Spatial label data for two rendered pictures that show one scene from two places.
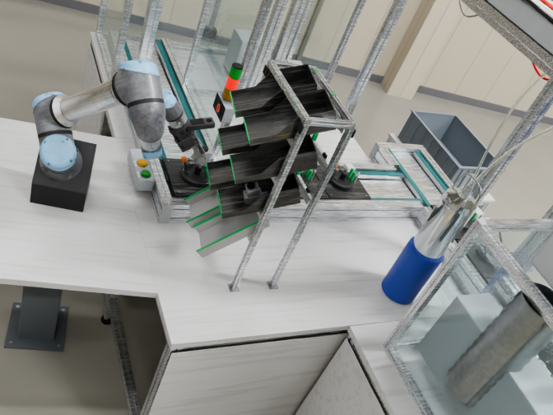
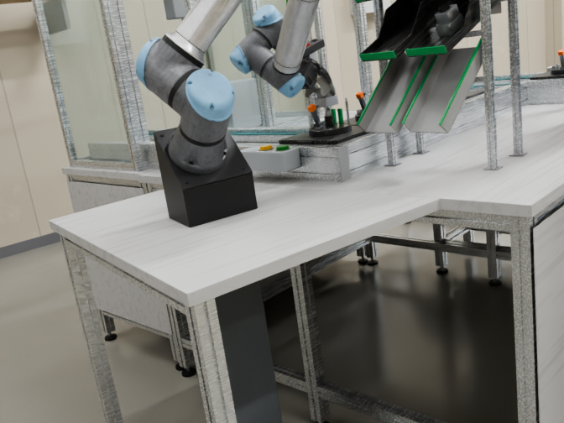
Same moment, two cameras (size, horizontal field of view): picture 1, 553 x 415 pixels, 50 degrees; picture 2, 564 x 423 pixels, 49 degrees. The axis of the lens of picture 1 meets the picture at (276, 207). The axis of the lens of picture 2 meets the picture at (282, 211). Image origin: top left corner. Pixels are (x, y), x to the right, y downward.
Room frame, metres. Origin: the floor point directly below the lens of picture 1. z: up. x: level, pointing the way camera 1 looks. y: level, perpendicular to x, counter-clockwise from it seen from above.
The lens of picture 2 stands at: (0.07, 0.87, 1.28)
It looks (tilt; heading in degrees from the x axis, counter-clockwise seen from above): 15 degrees down; 351
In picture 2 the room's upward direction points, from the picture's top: 8 degrees counter-clockwise
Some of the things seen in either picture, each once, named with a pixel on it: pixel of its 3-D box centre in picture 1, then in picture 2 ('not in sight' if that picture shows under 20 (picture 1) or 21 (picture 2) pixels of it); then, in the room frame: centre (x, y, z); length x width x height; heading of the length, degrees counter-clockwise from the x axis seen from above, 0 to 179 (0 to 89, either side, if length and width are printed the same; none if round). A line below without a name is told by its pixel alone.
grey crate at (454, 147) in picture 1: (448, 152); not in sight; (3.74, -0.92, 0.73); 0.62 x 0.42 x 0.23; 36
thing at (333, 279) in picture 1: (277, 199); (406, 142); (2.29, 0.01, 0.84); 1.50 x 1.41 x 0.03; 36
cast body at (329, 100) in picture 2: (205, 154); (327, 94); (2.03, 0.36, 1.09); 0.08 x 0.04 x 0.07; 126
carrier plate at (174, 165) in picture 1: (195, 178); (331, 135); (2.02, 0.37, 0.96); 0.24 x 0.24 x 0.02; 36
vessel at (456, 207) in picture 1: (450, 215); not in sight; (2.01, -0.63, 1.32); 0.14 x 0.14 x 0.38
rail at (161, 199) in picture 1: (146, 145); (241, 158); (2.16, 0.65, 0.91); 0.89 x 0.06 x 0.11; 36
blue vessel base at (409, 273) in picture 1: (411, 270); not in sight; (2.01, -0.63, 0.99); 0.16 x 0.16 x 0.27
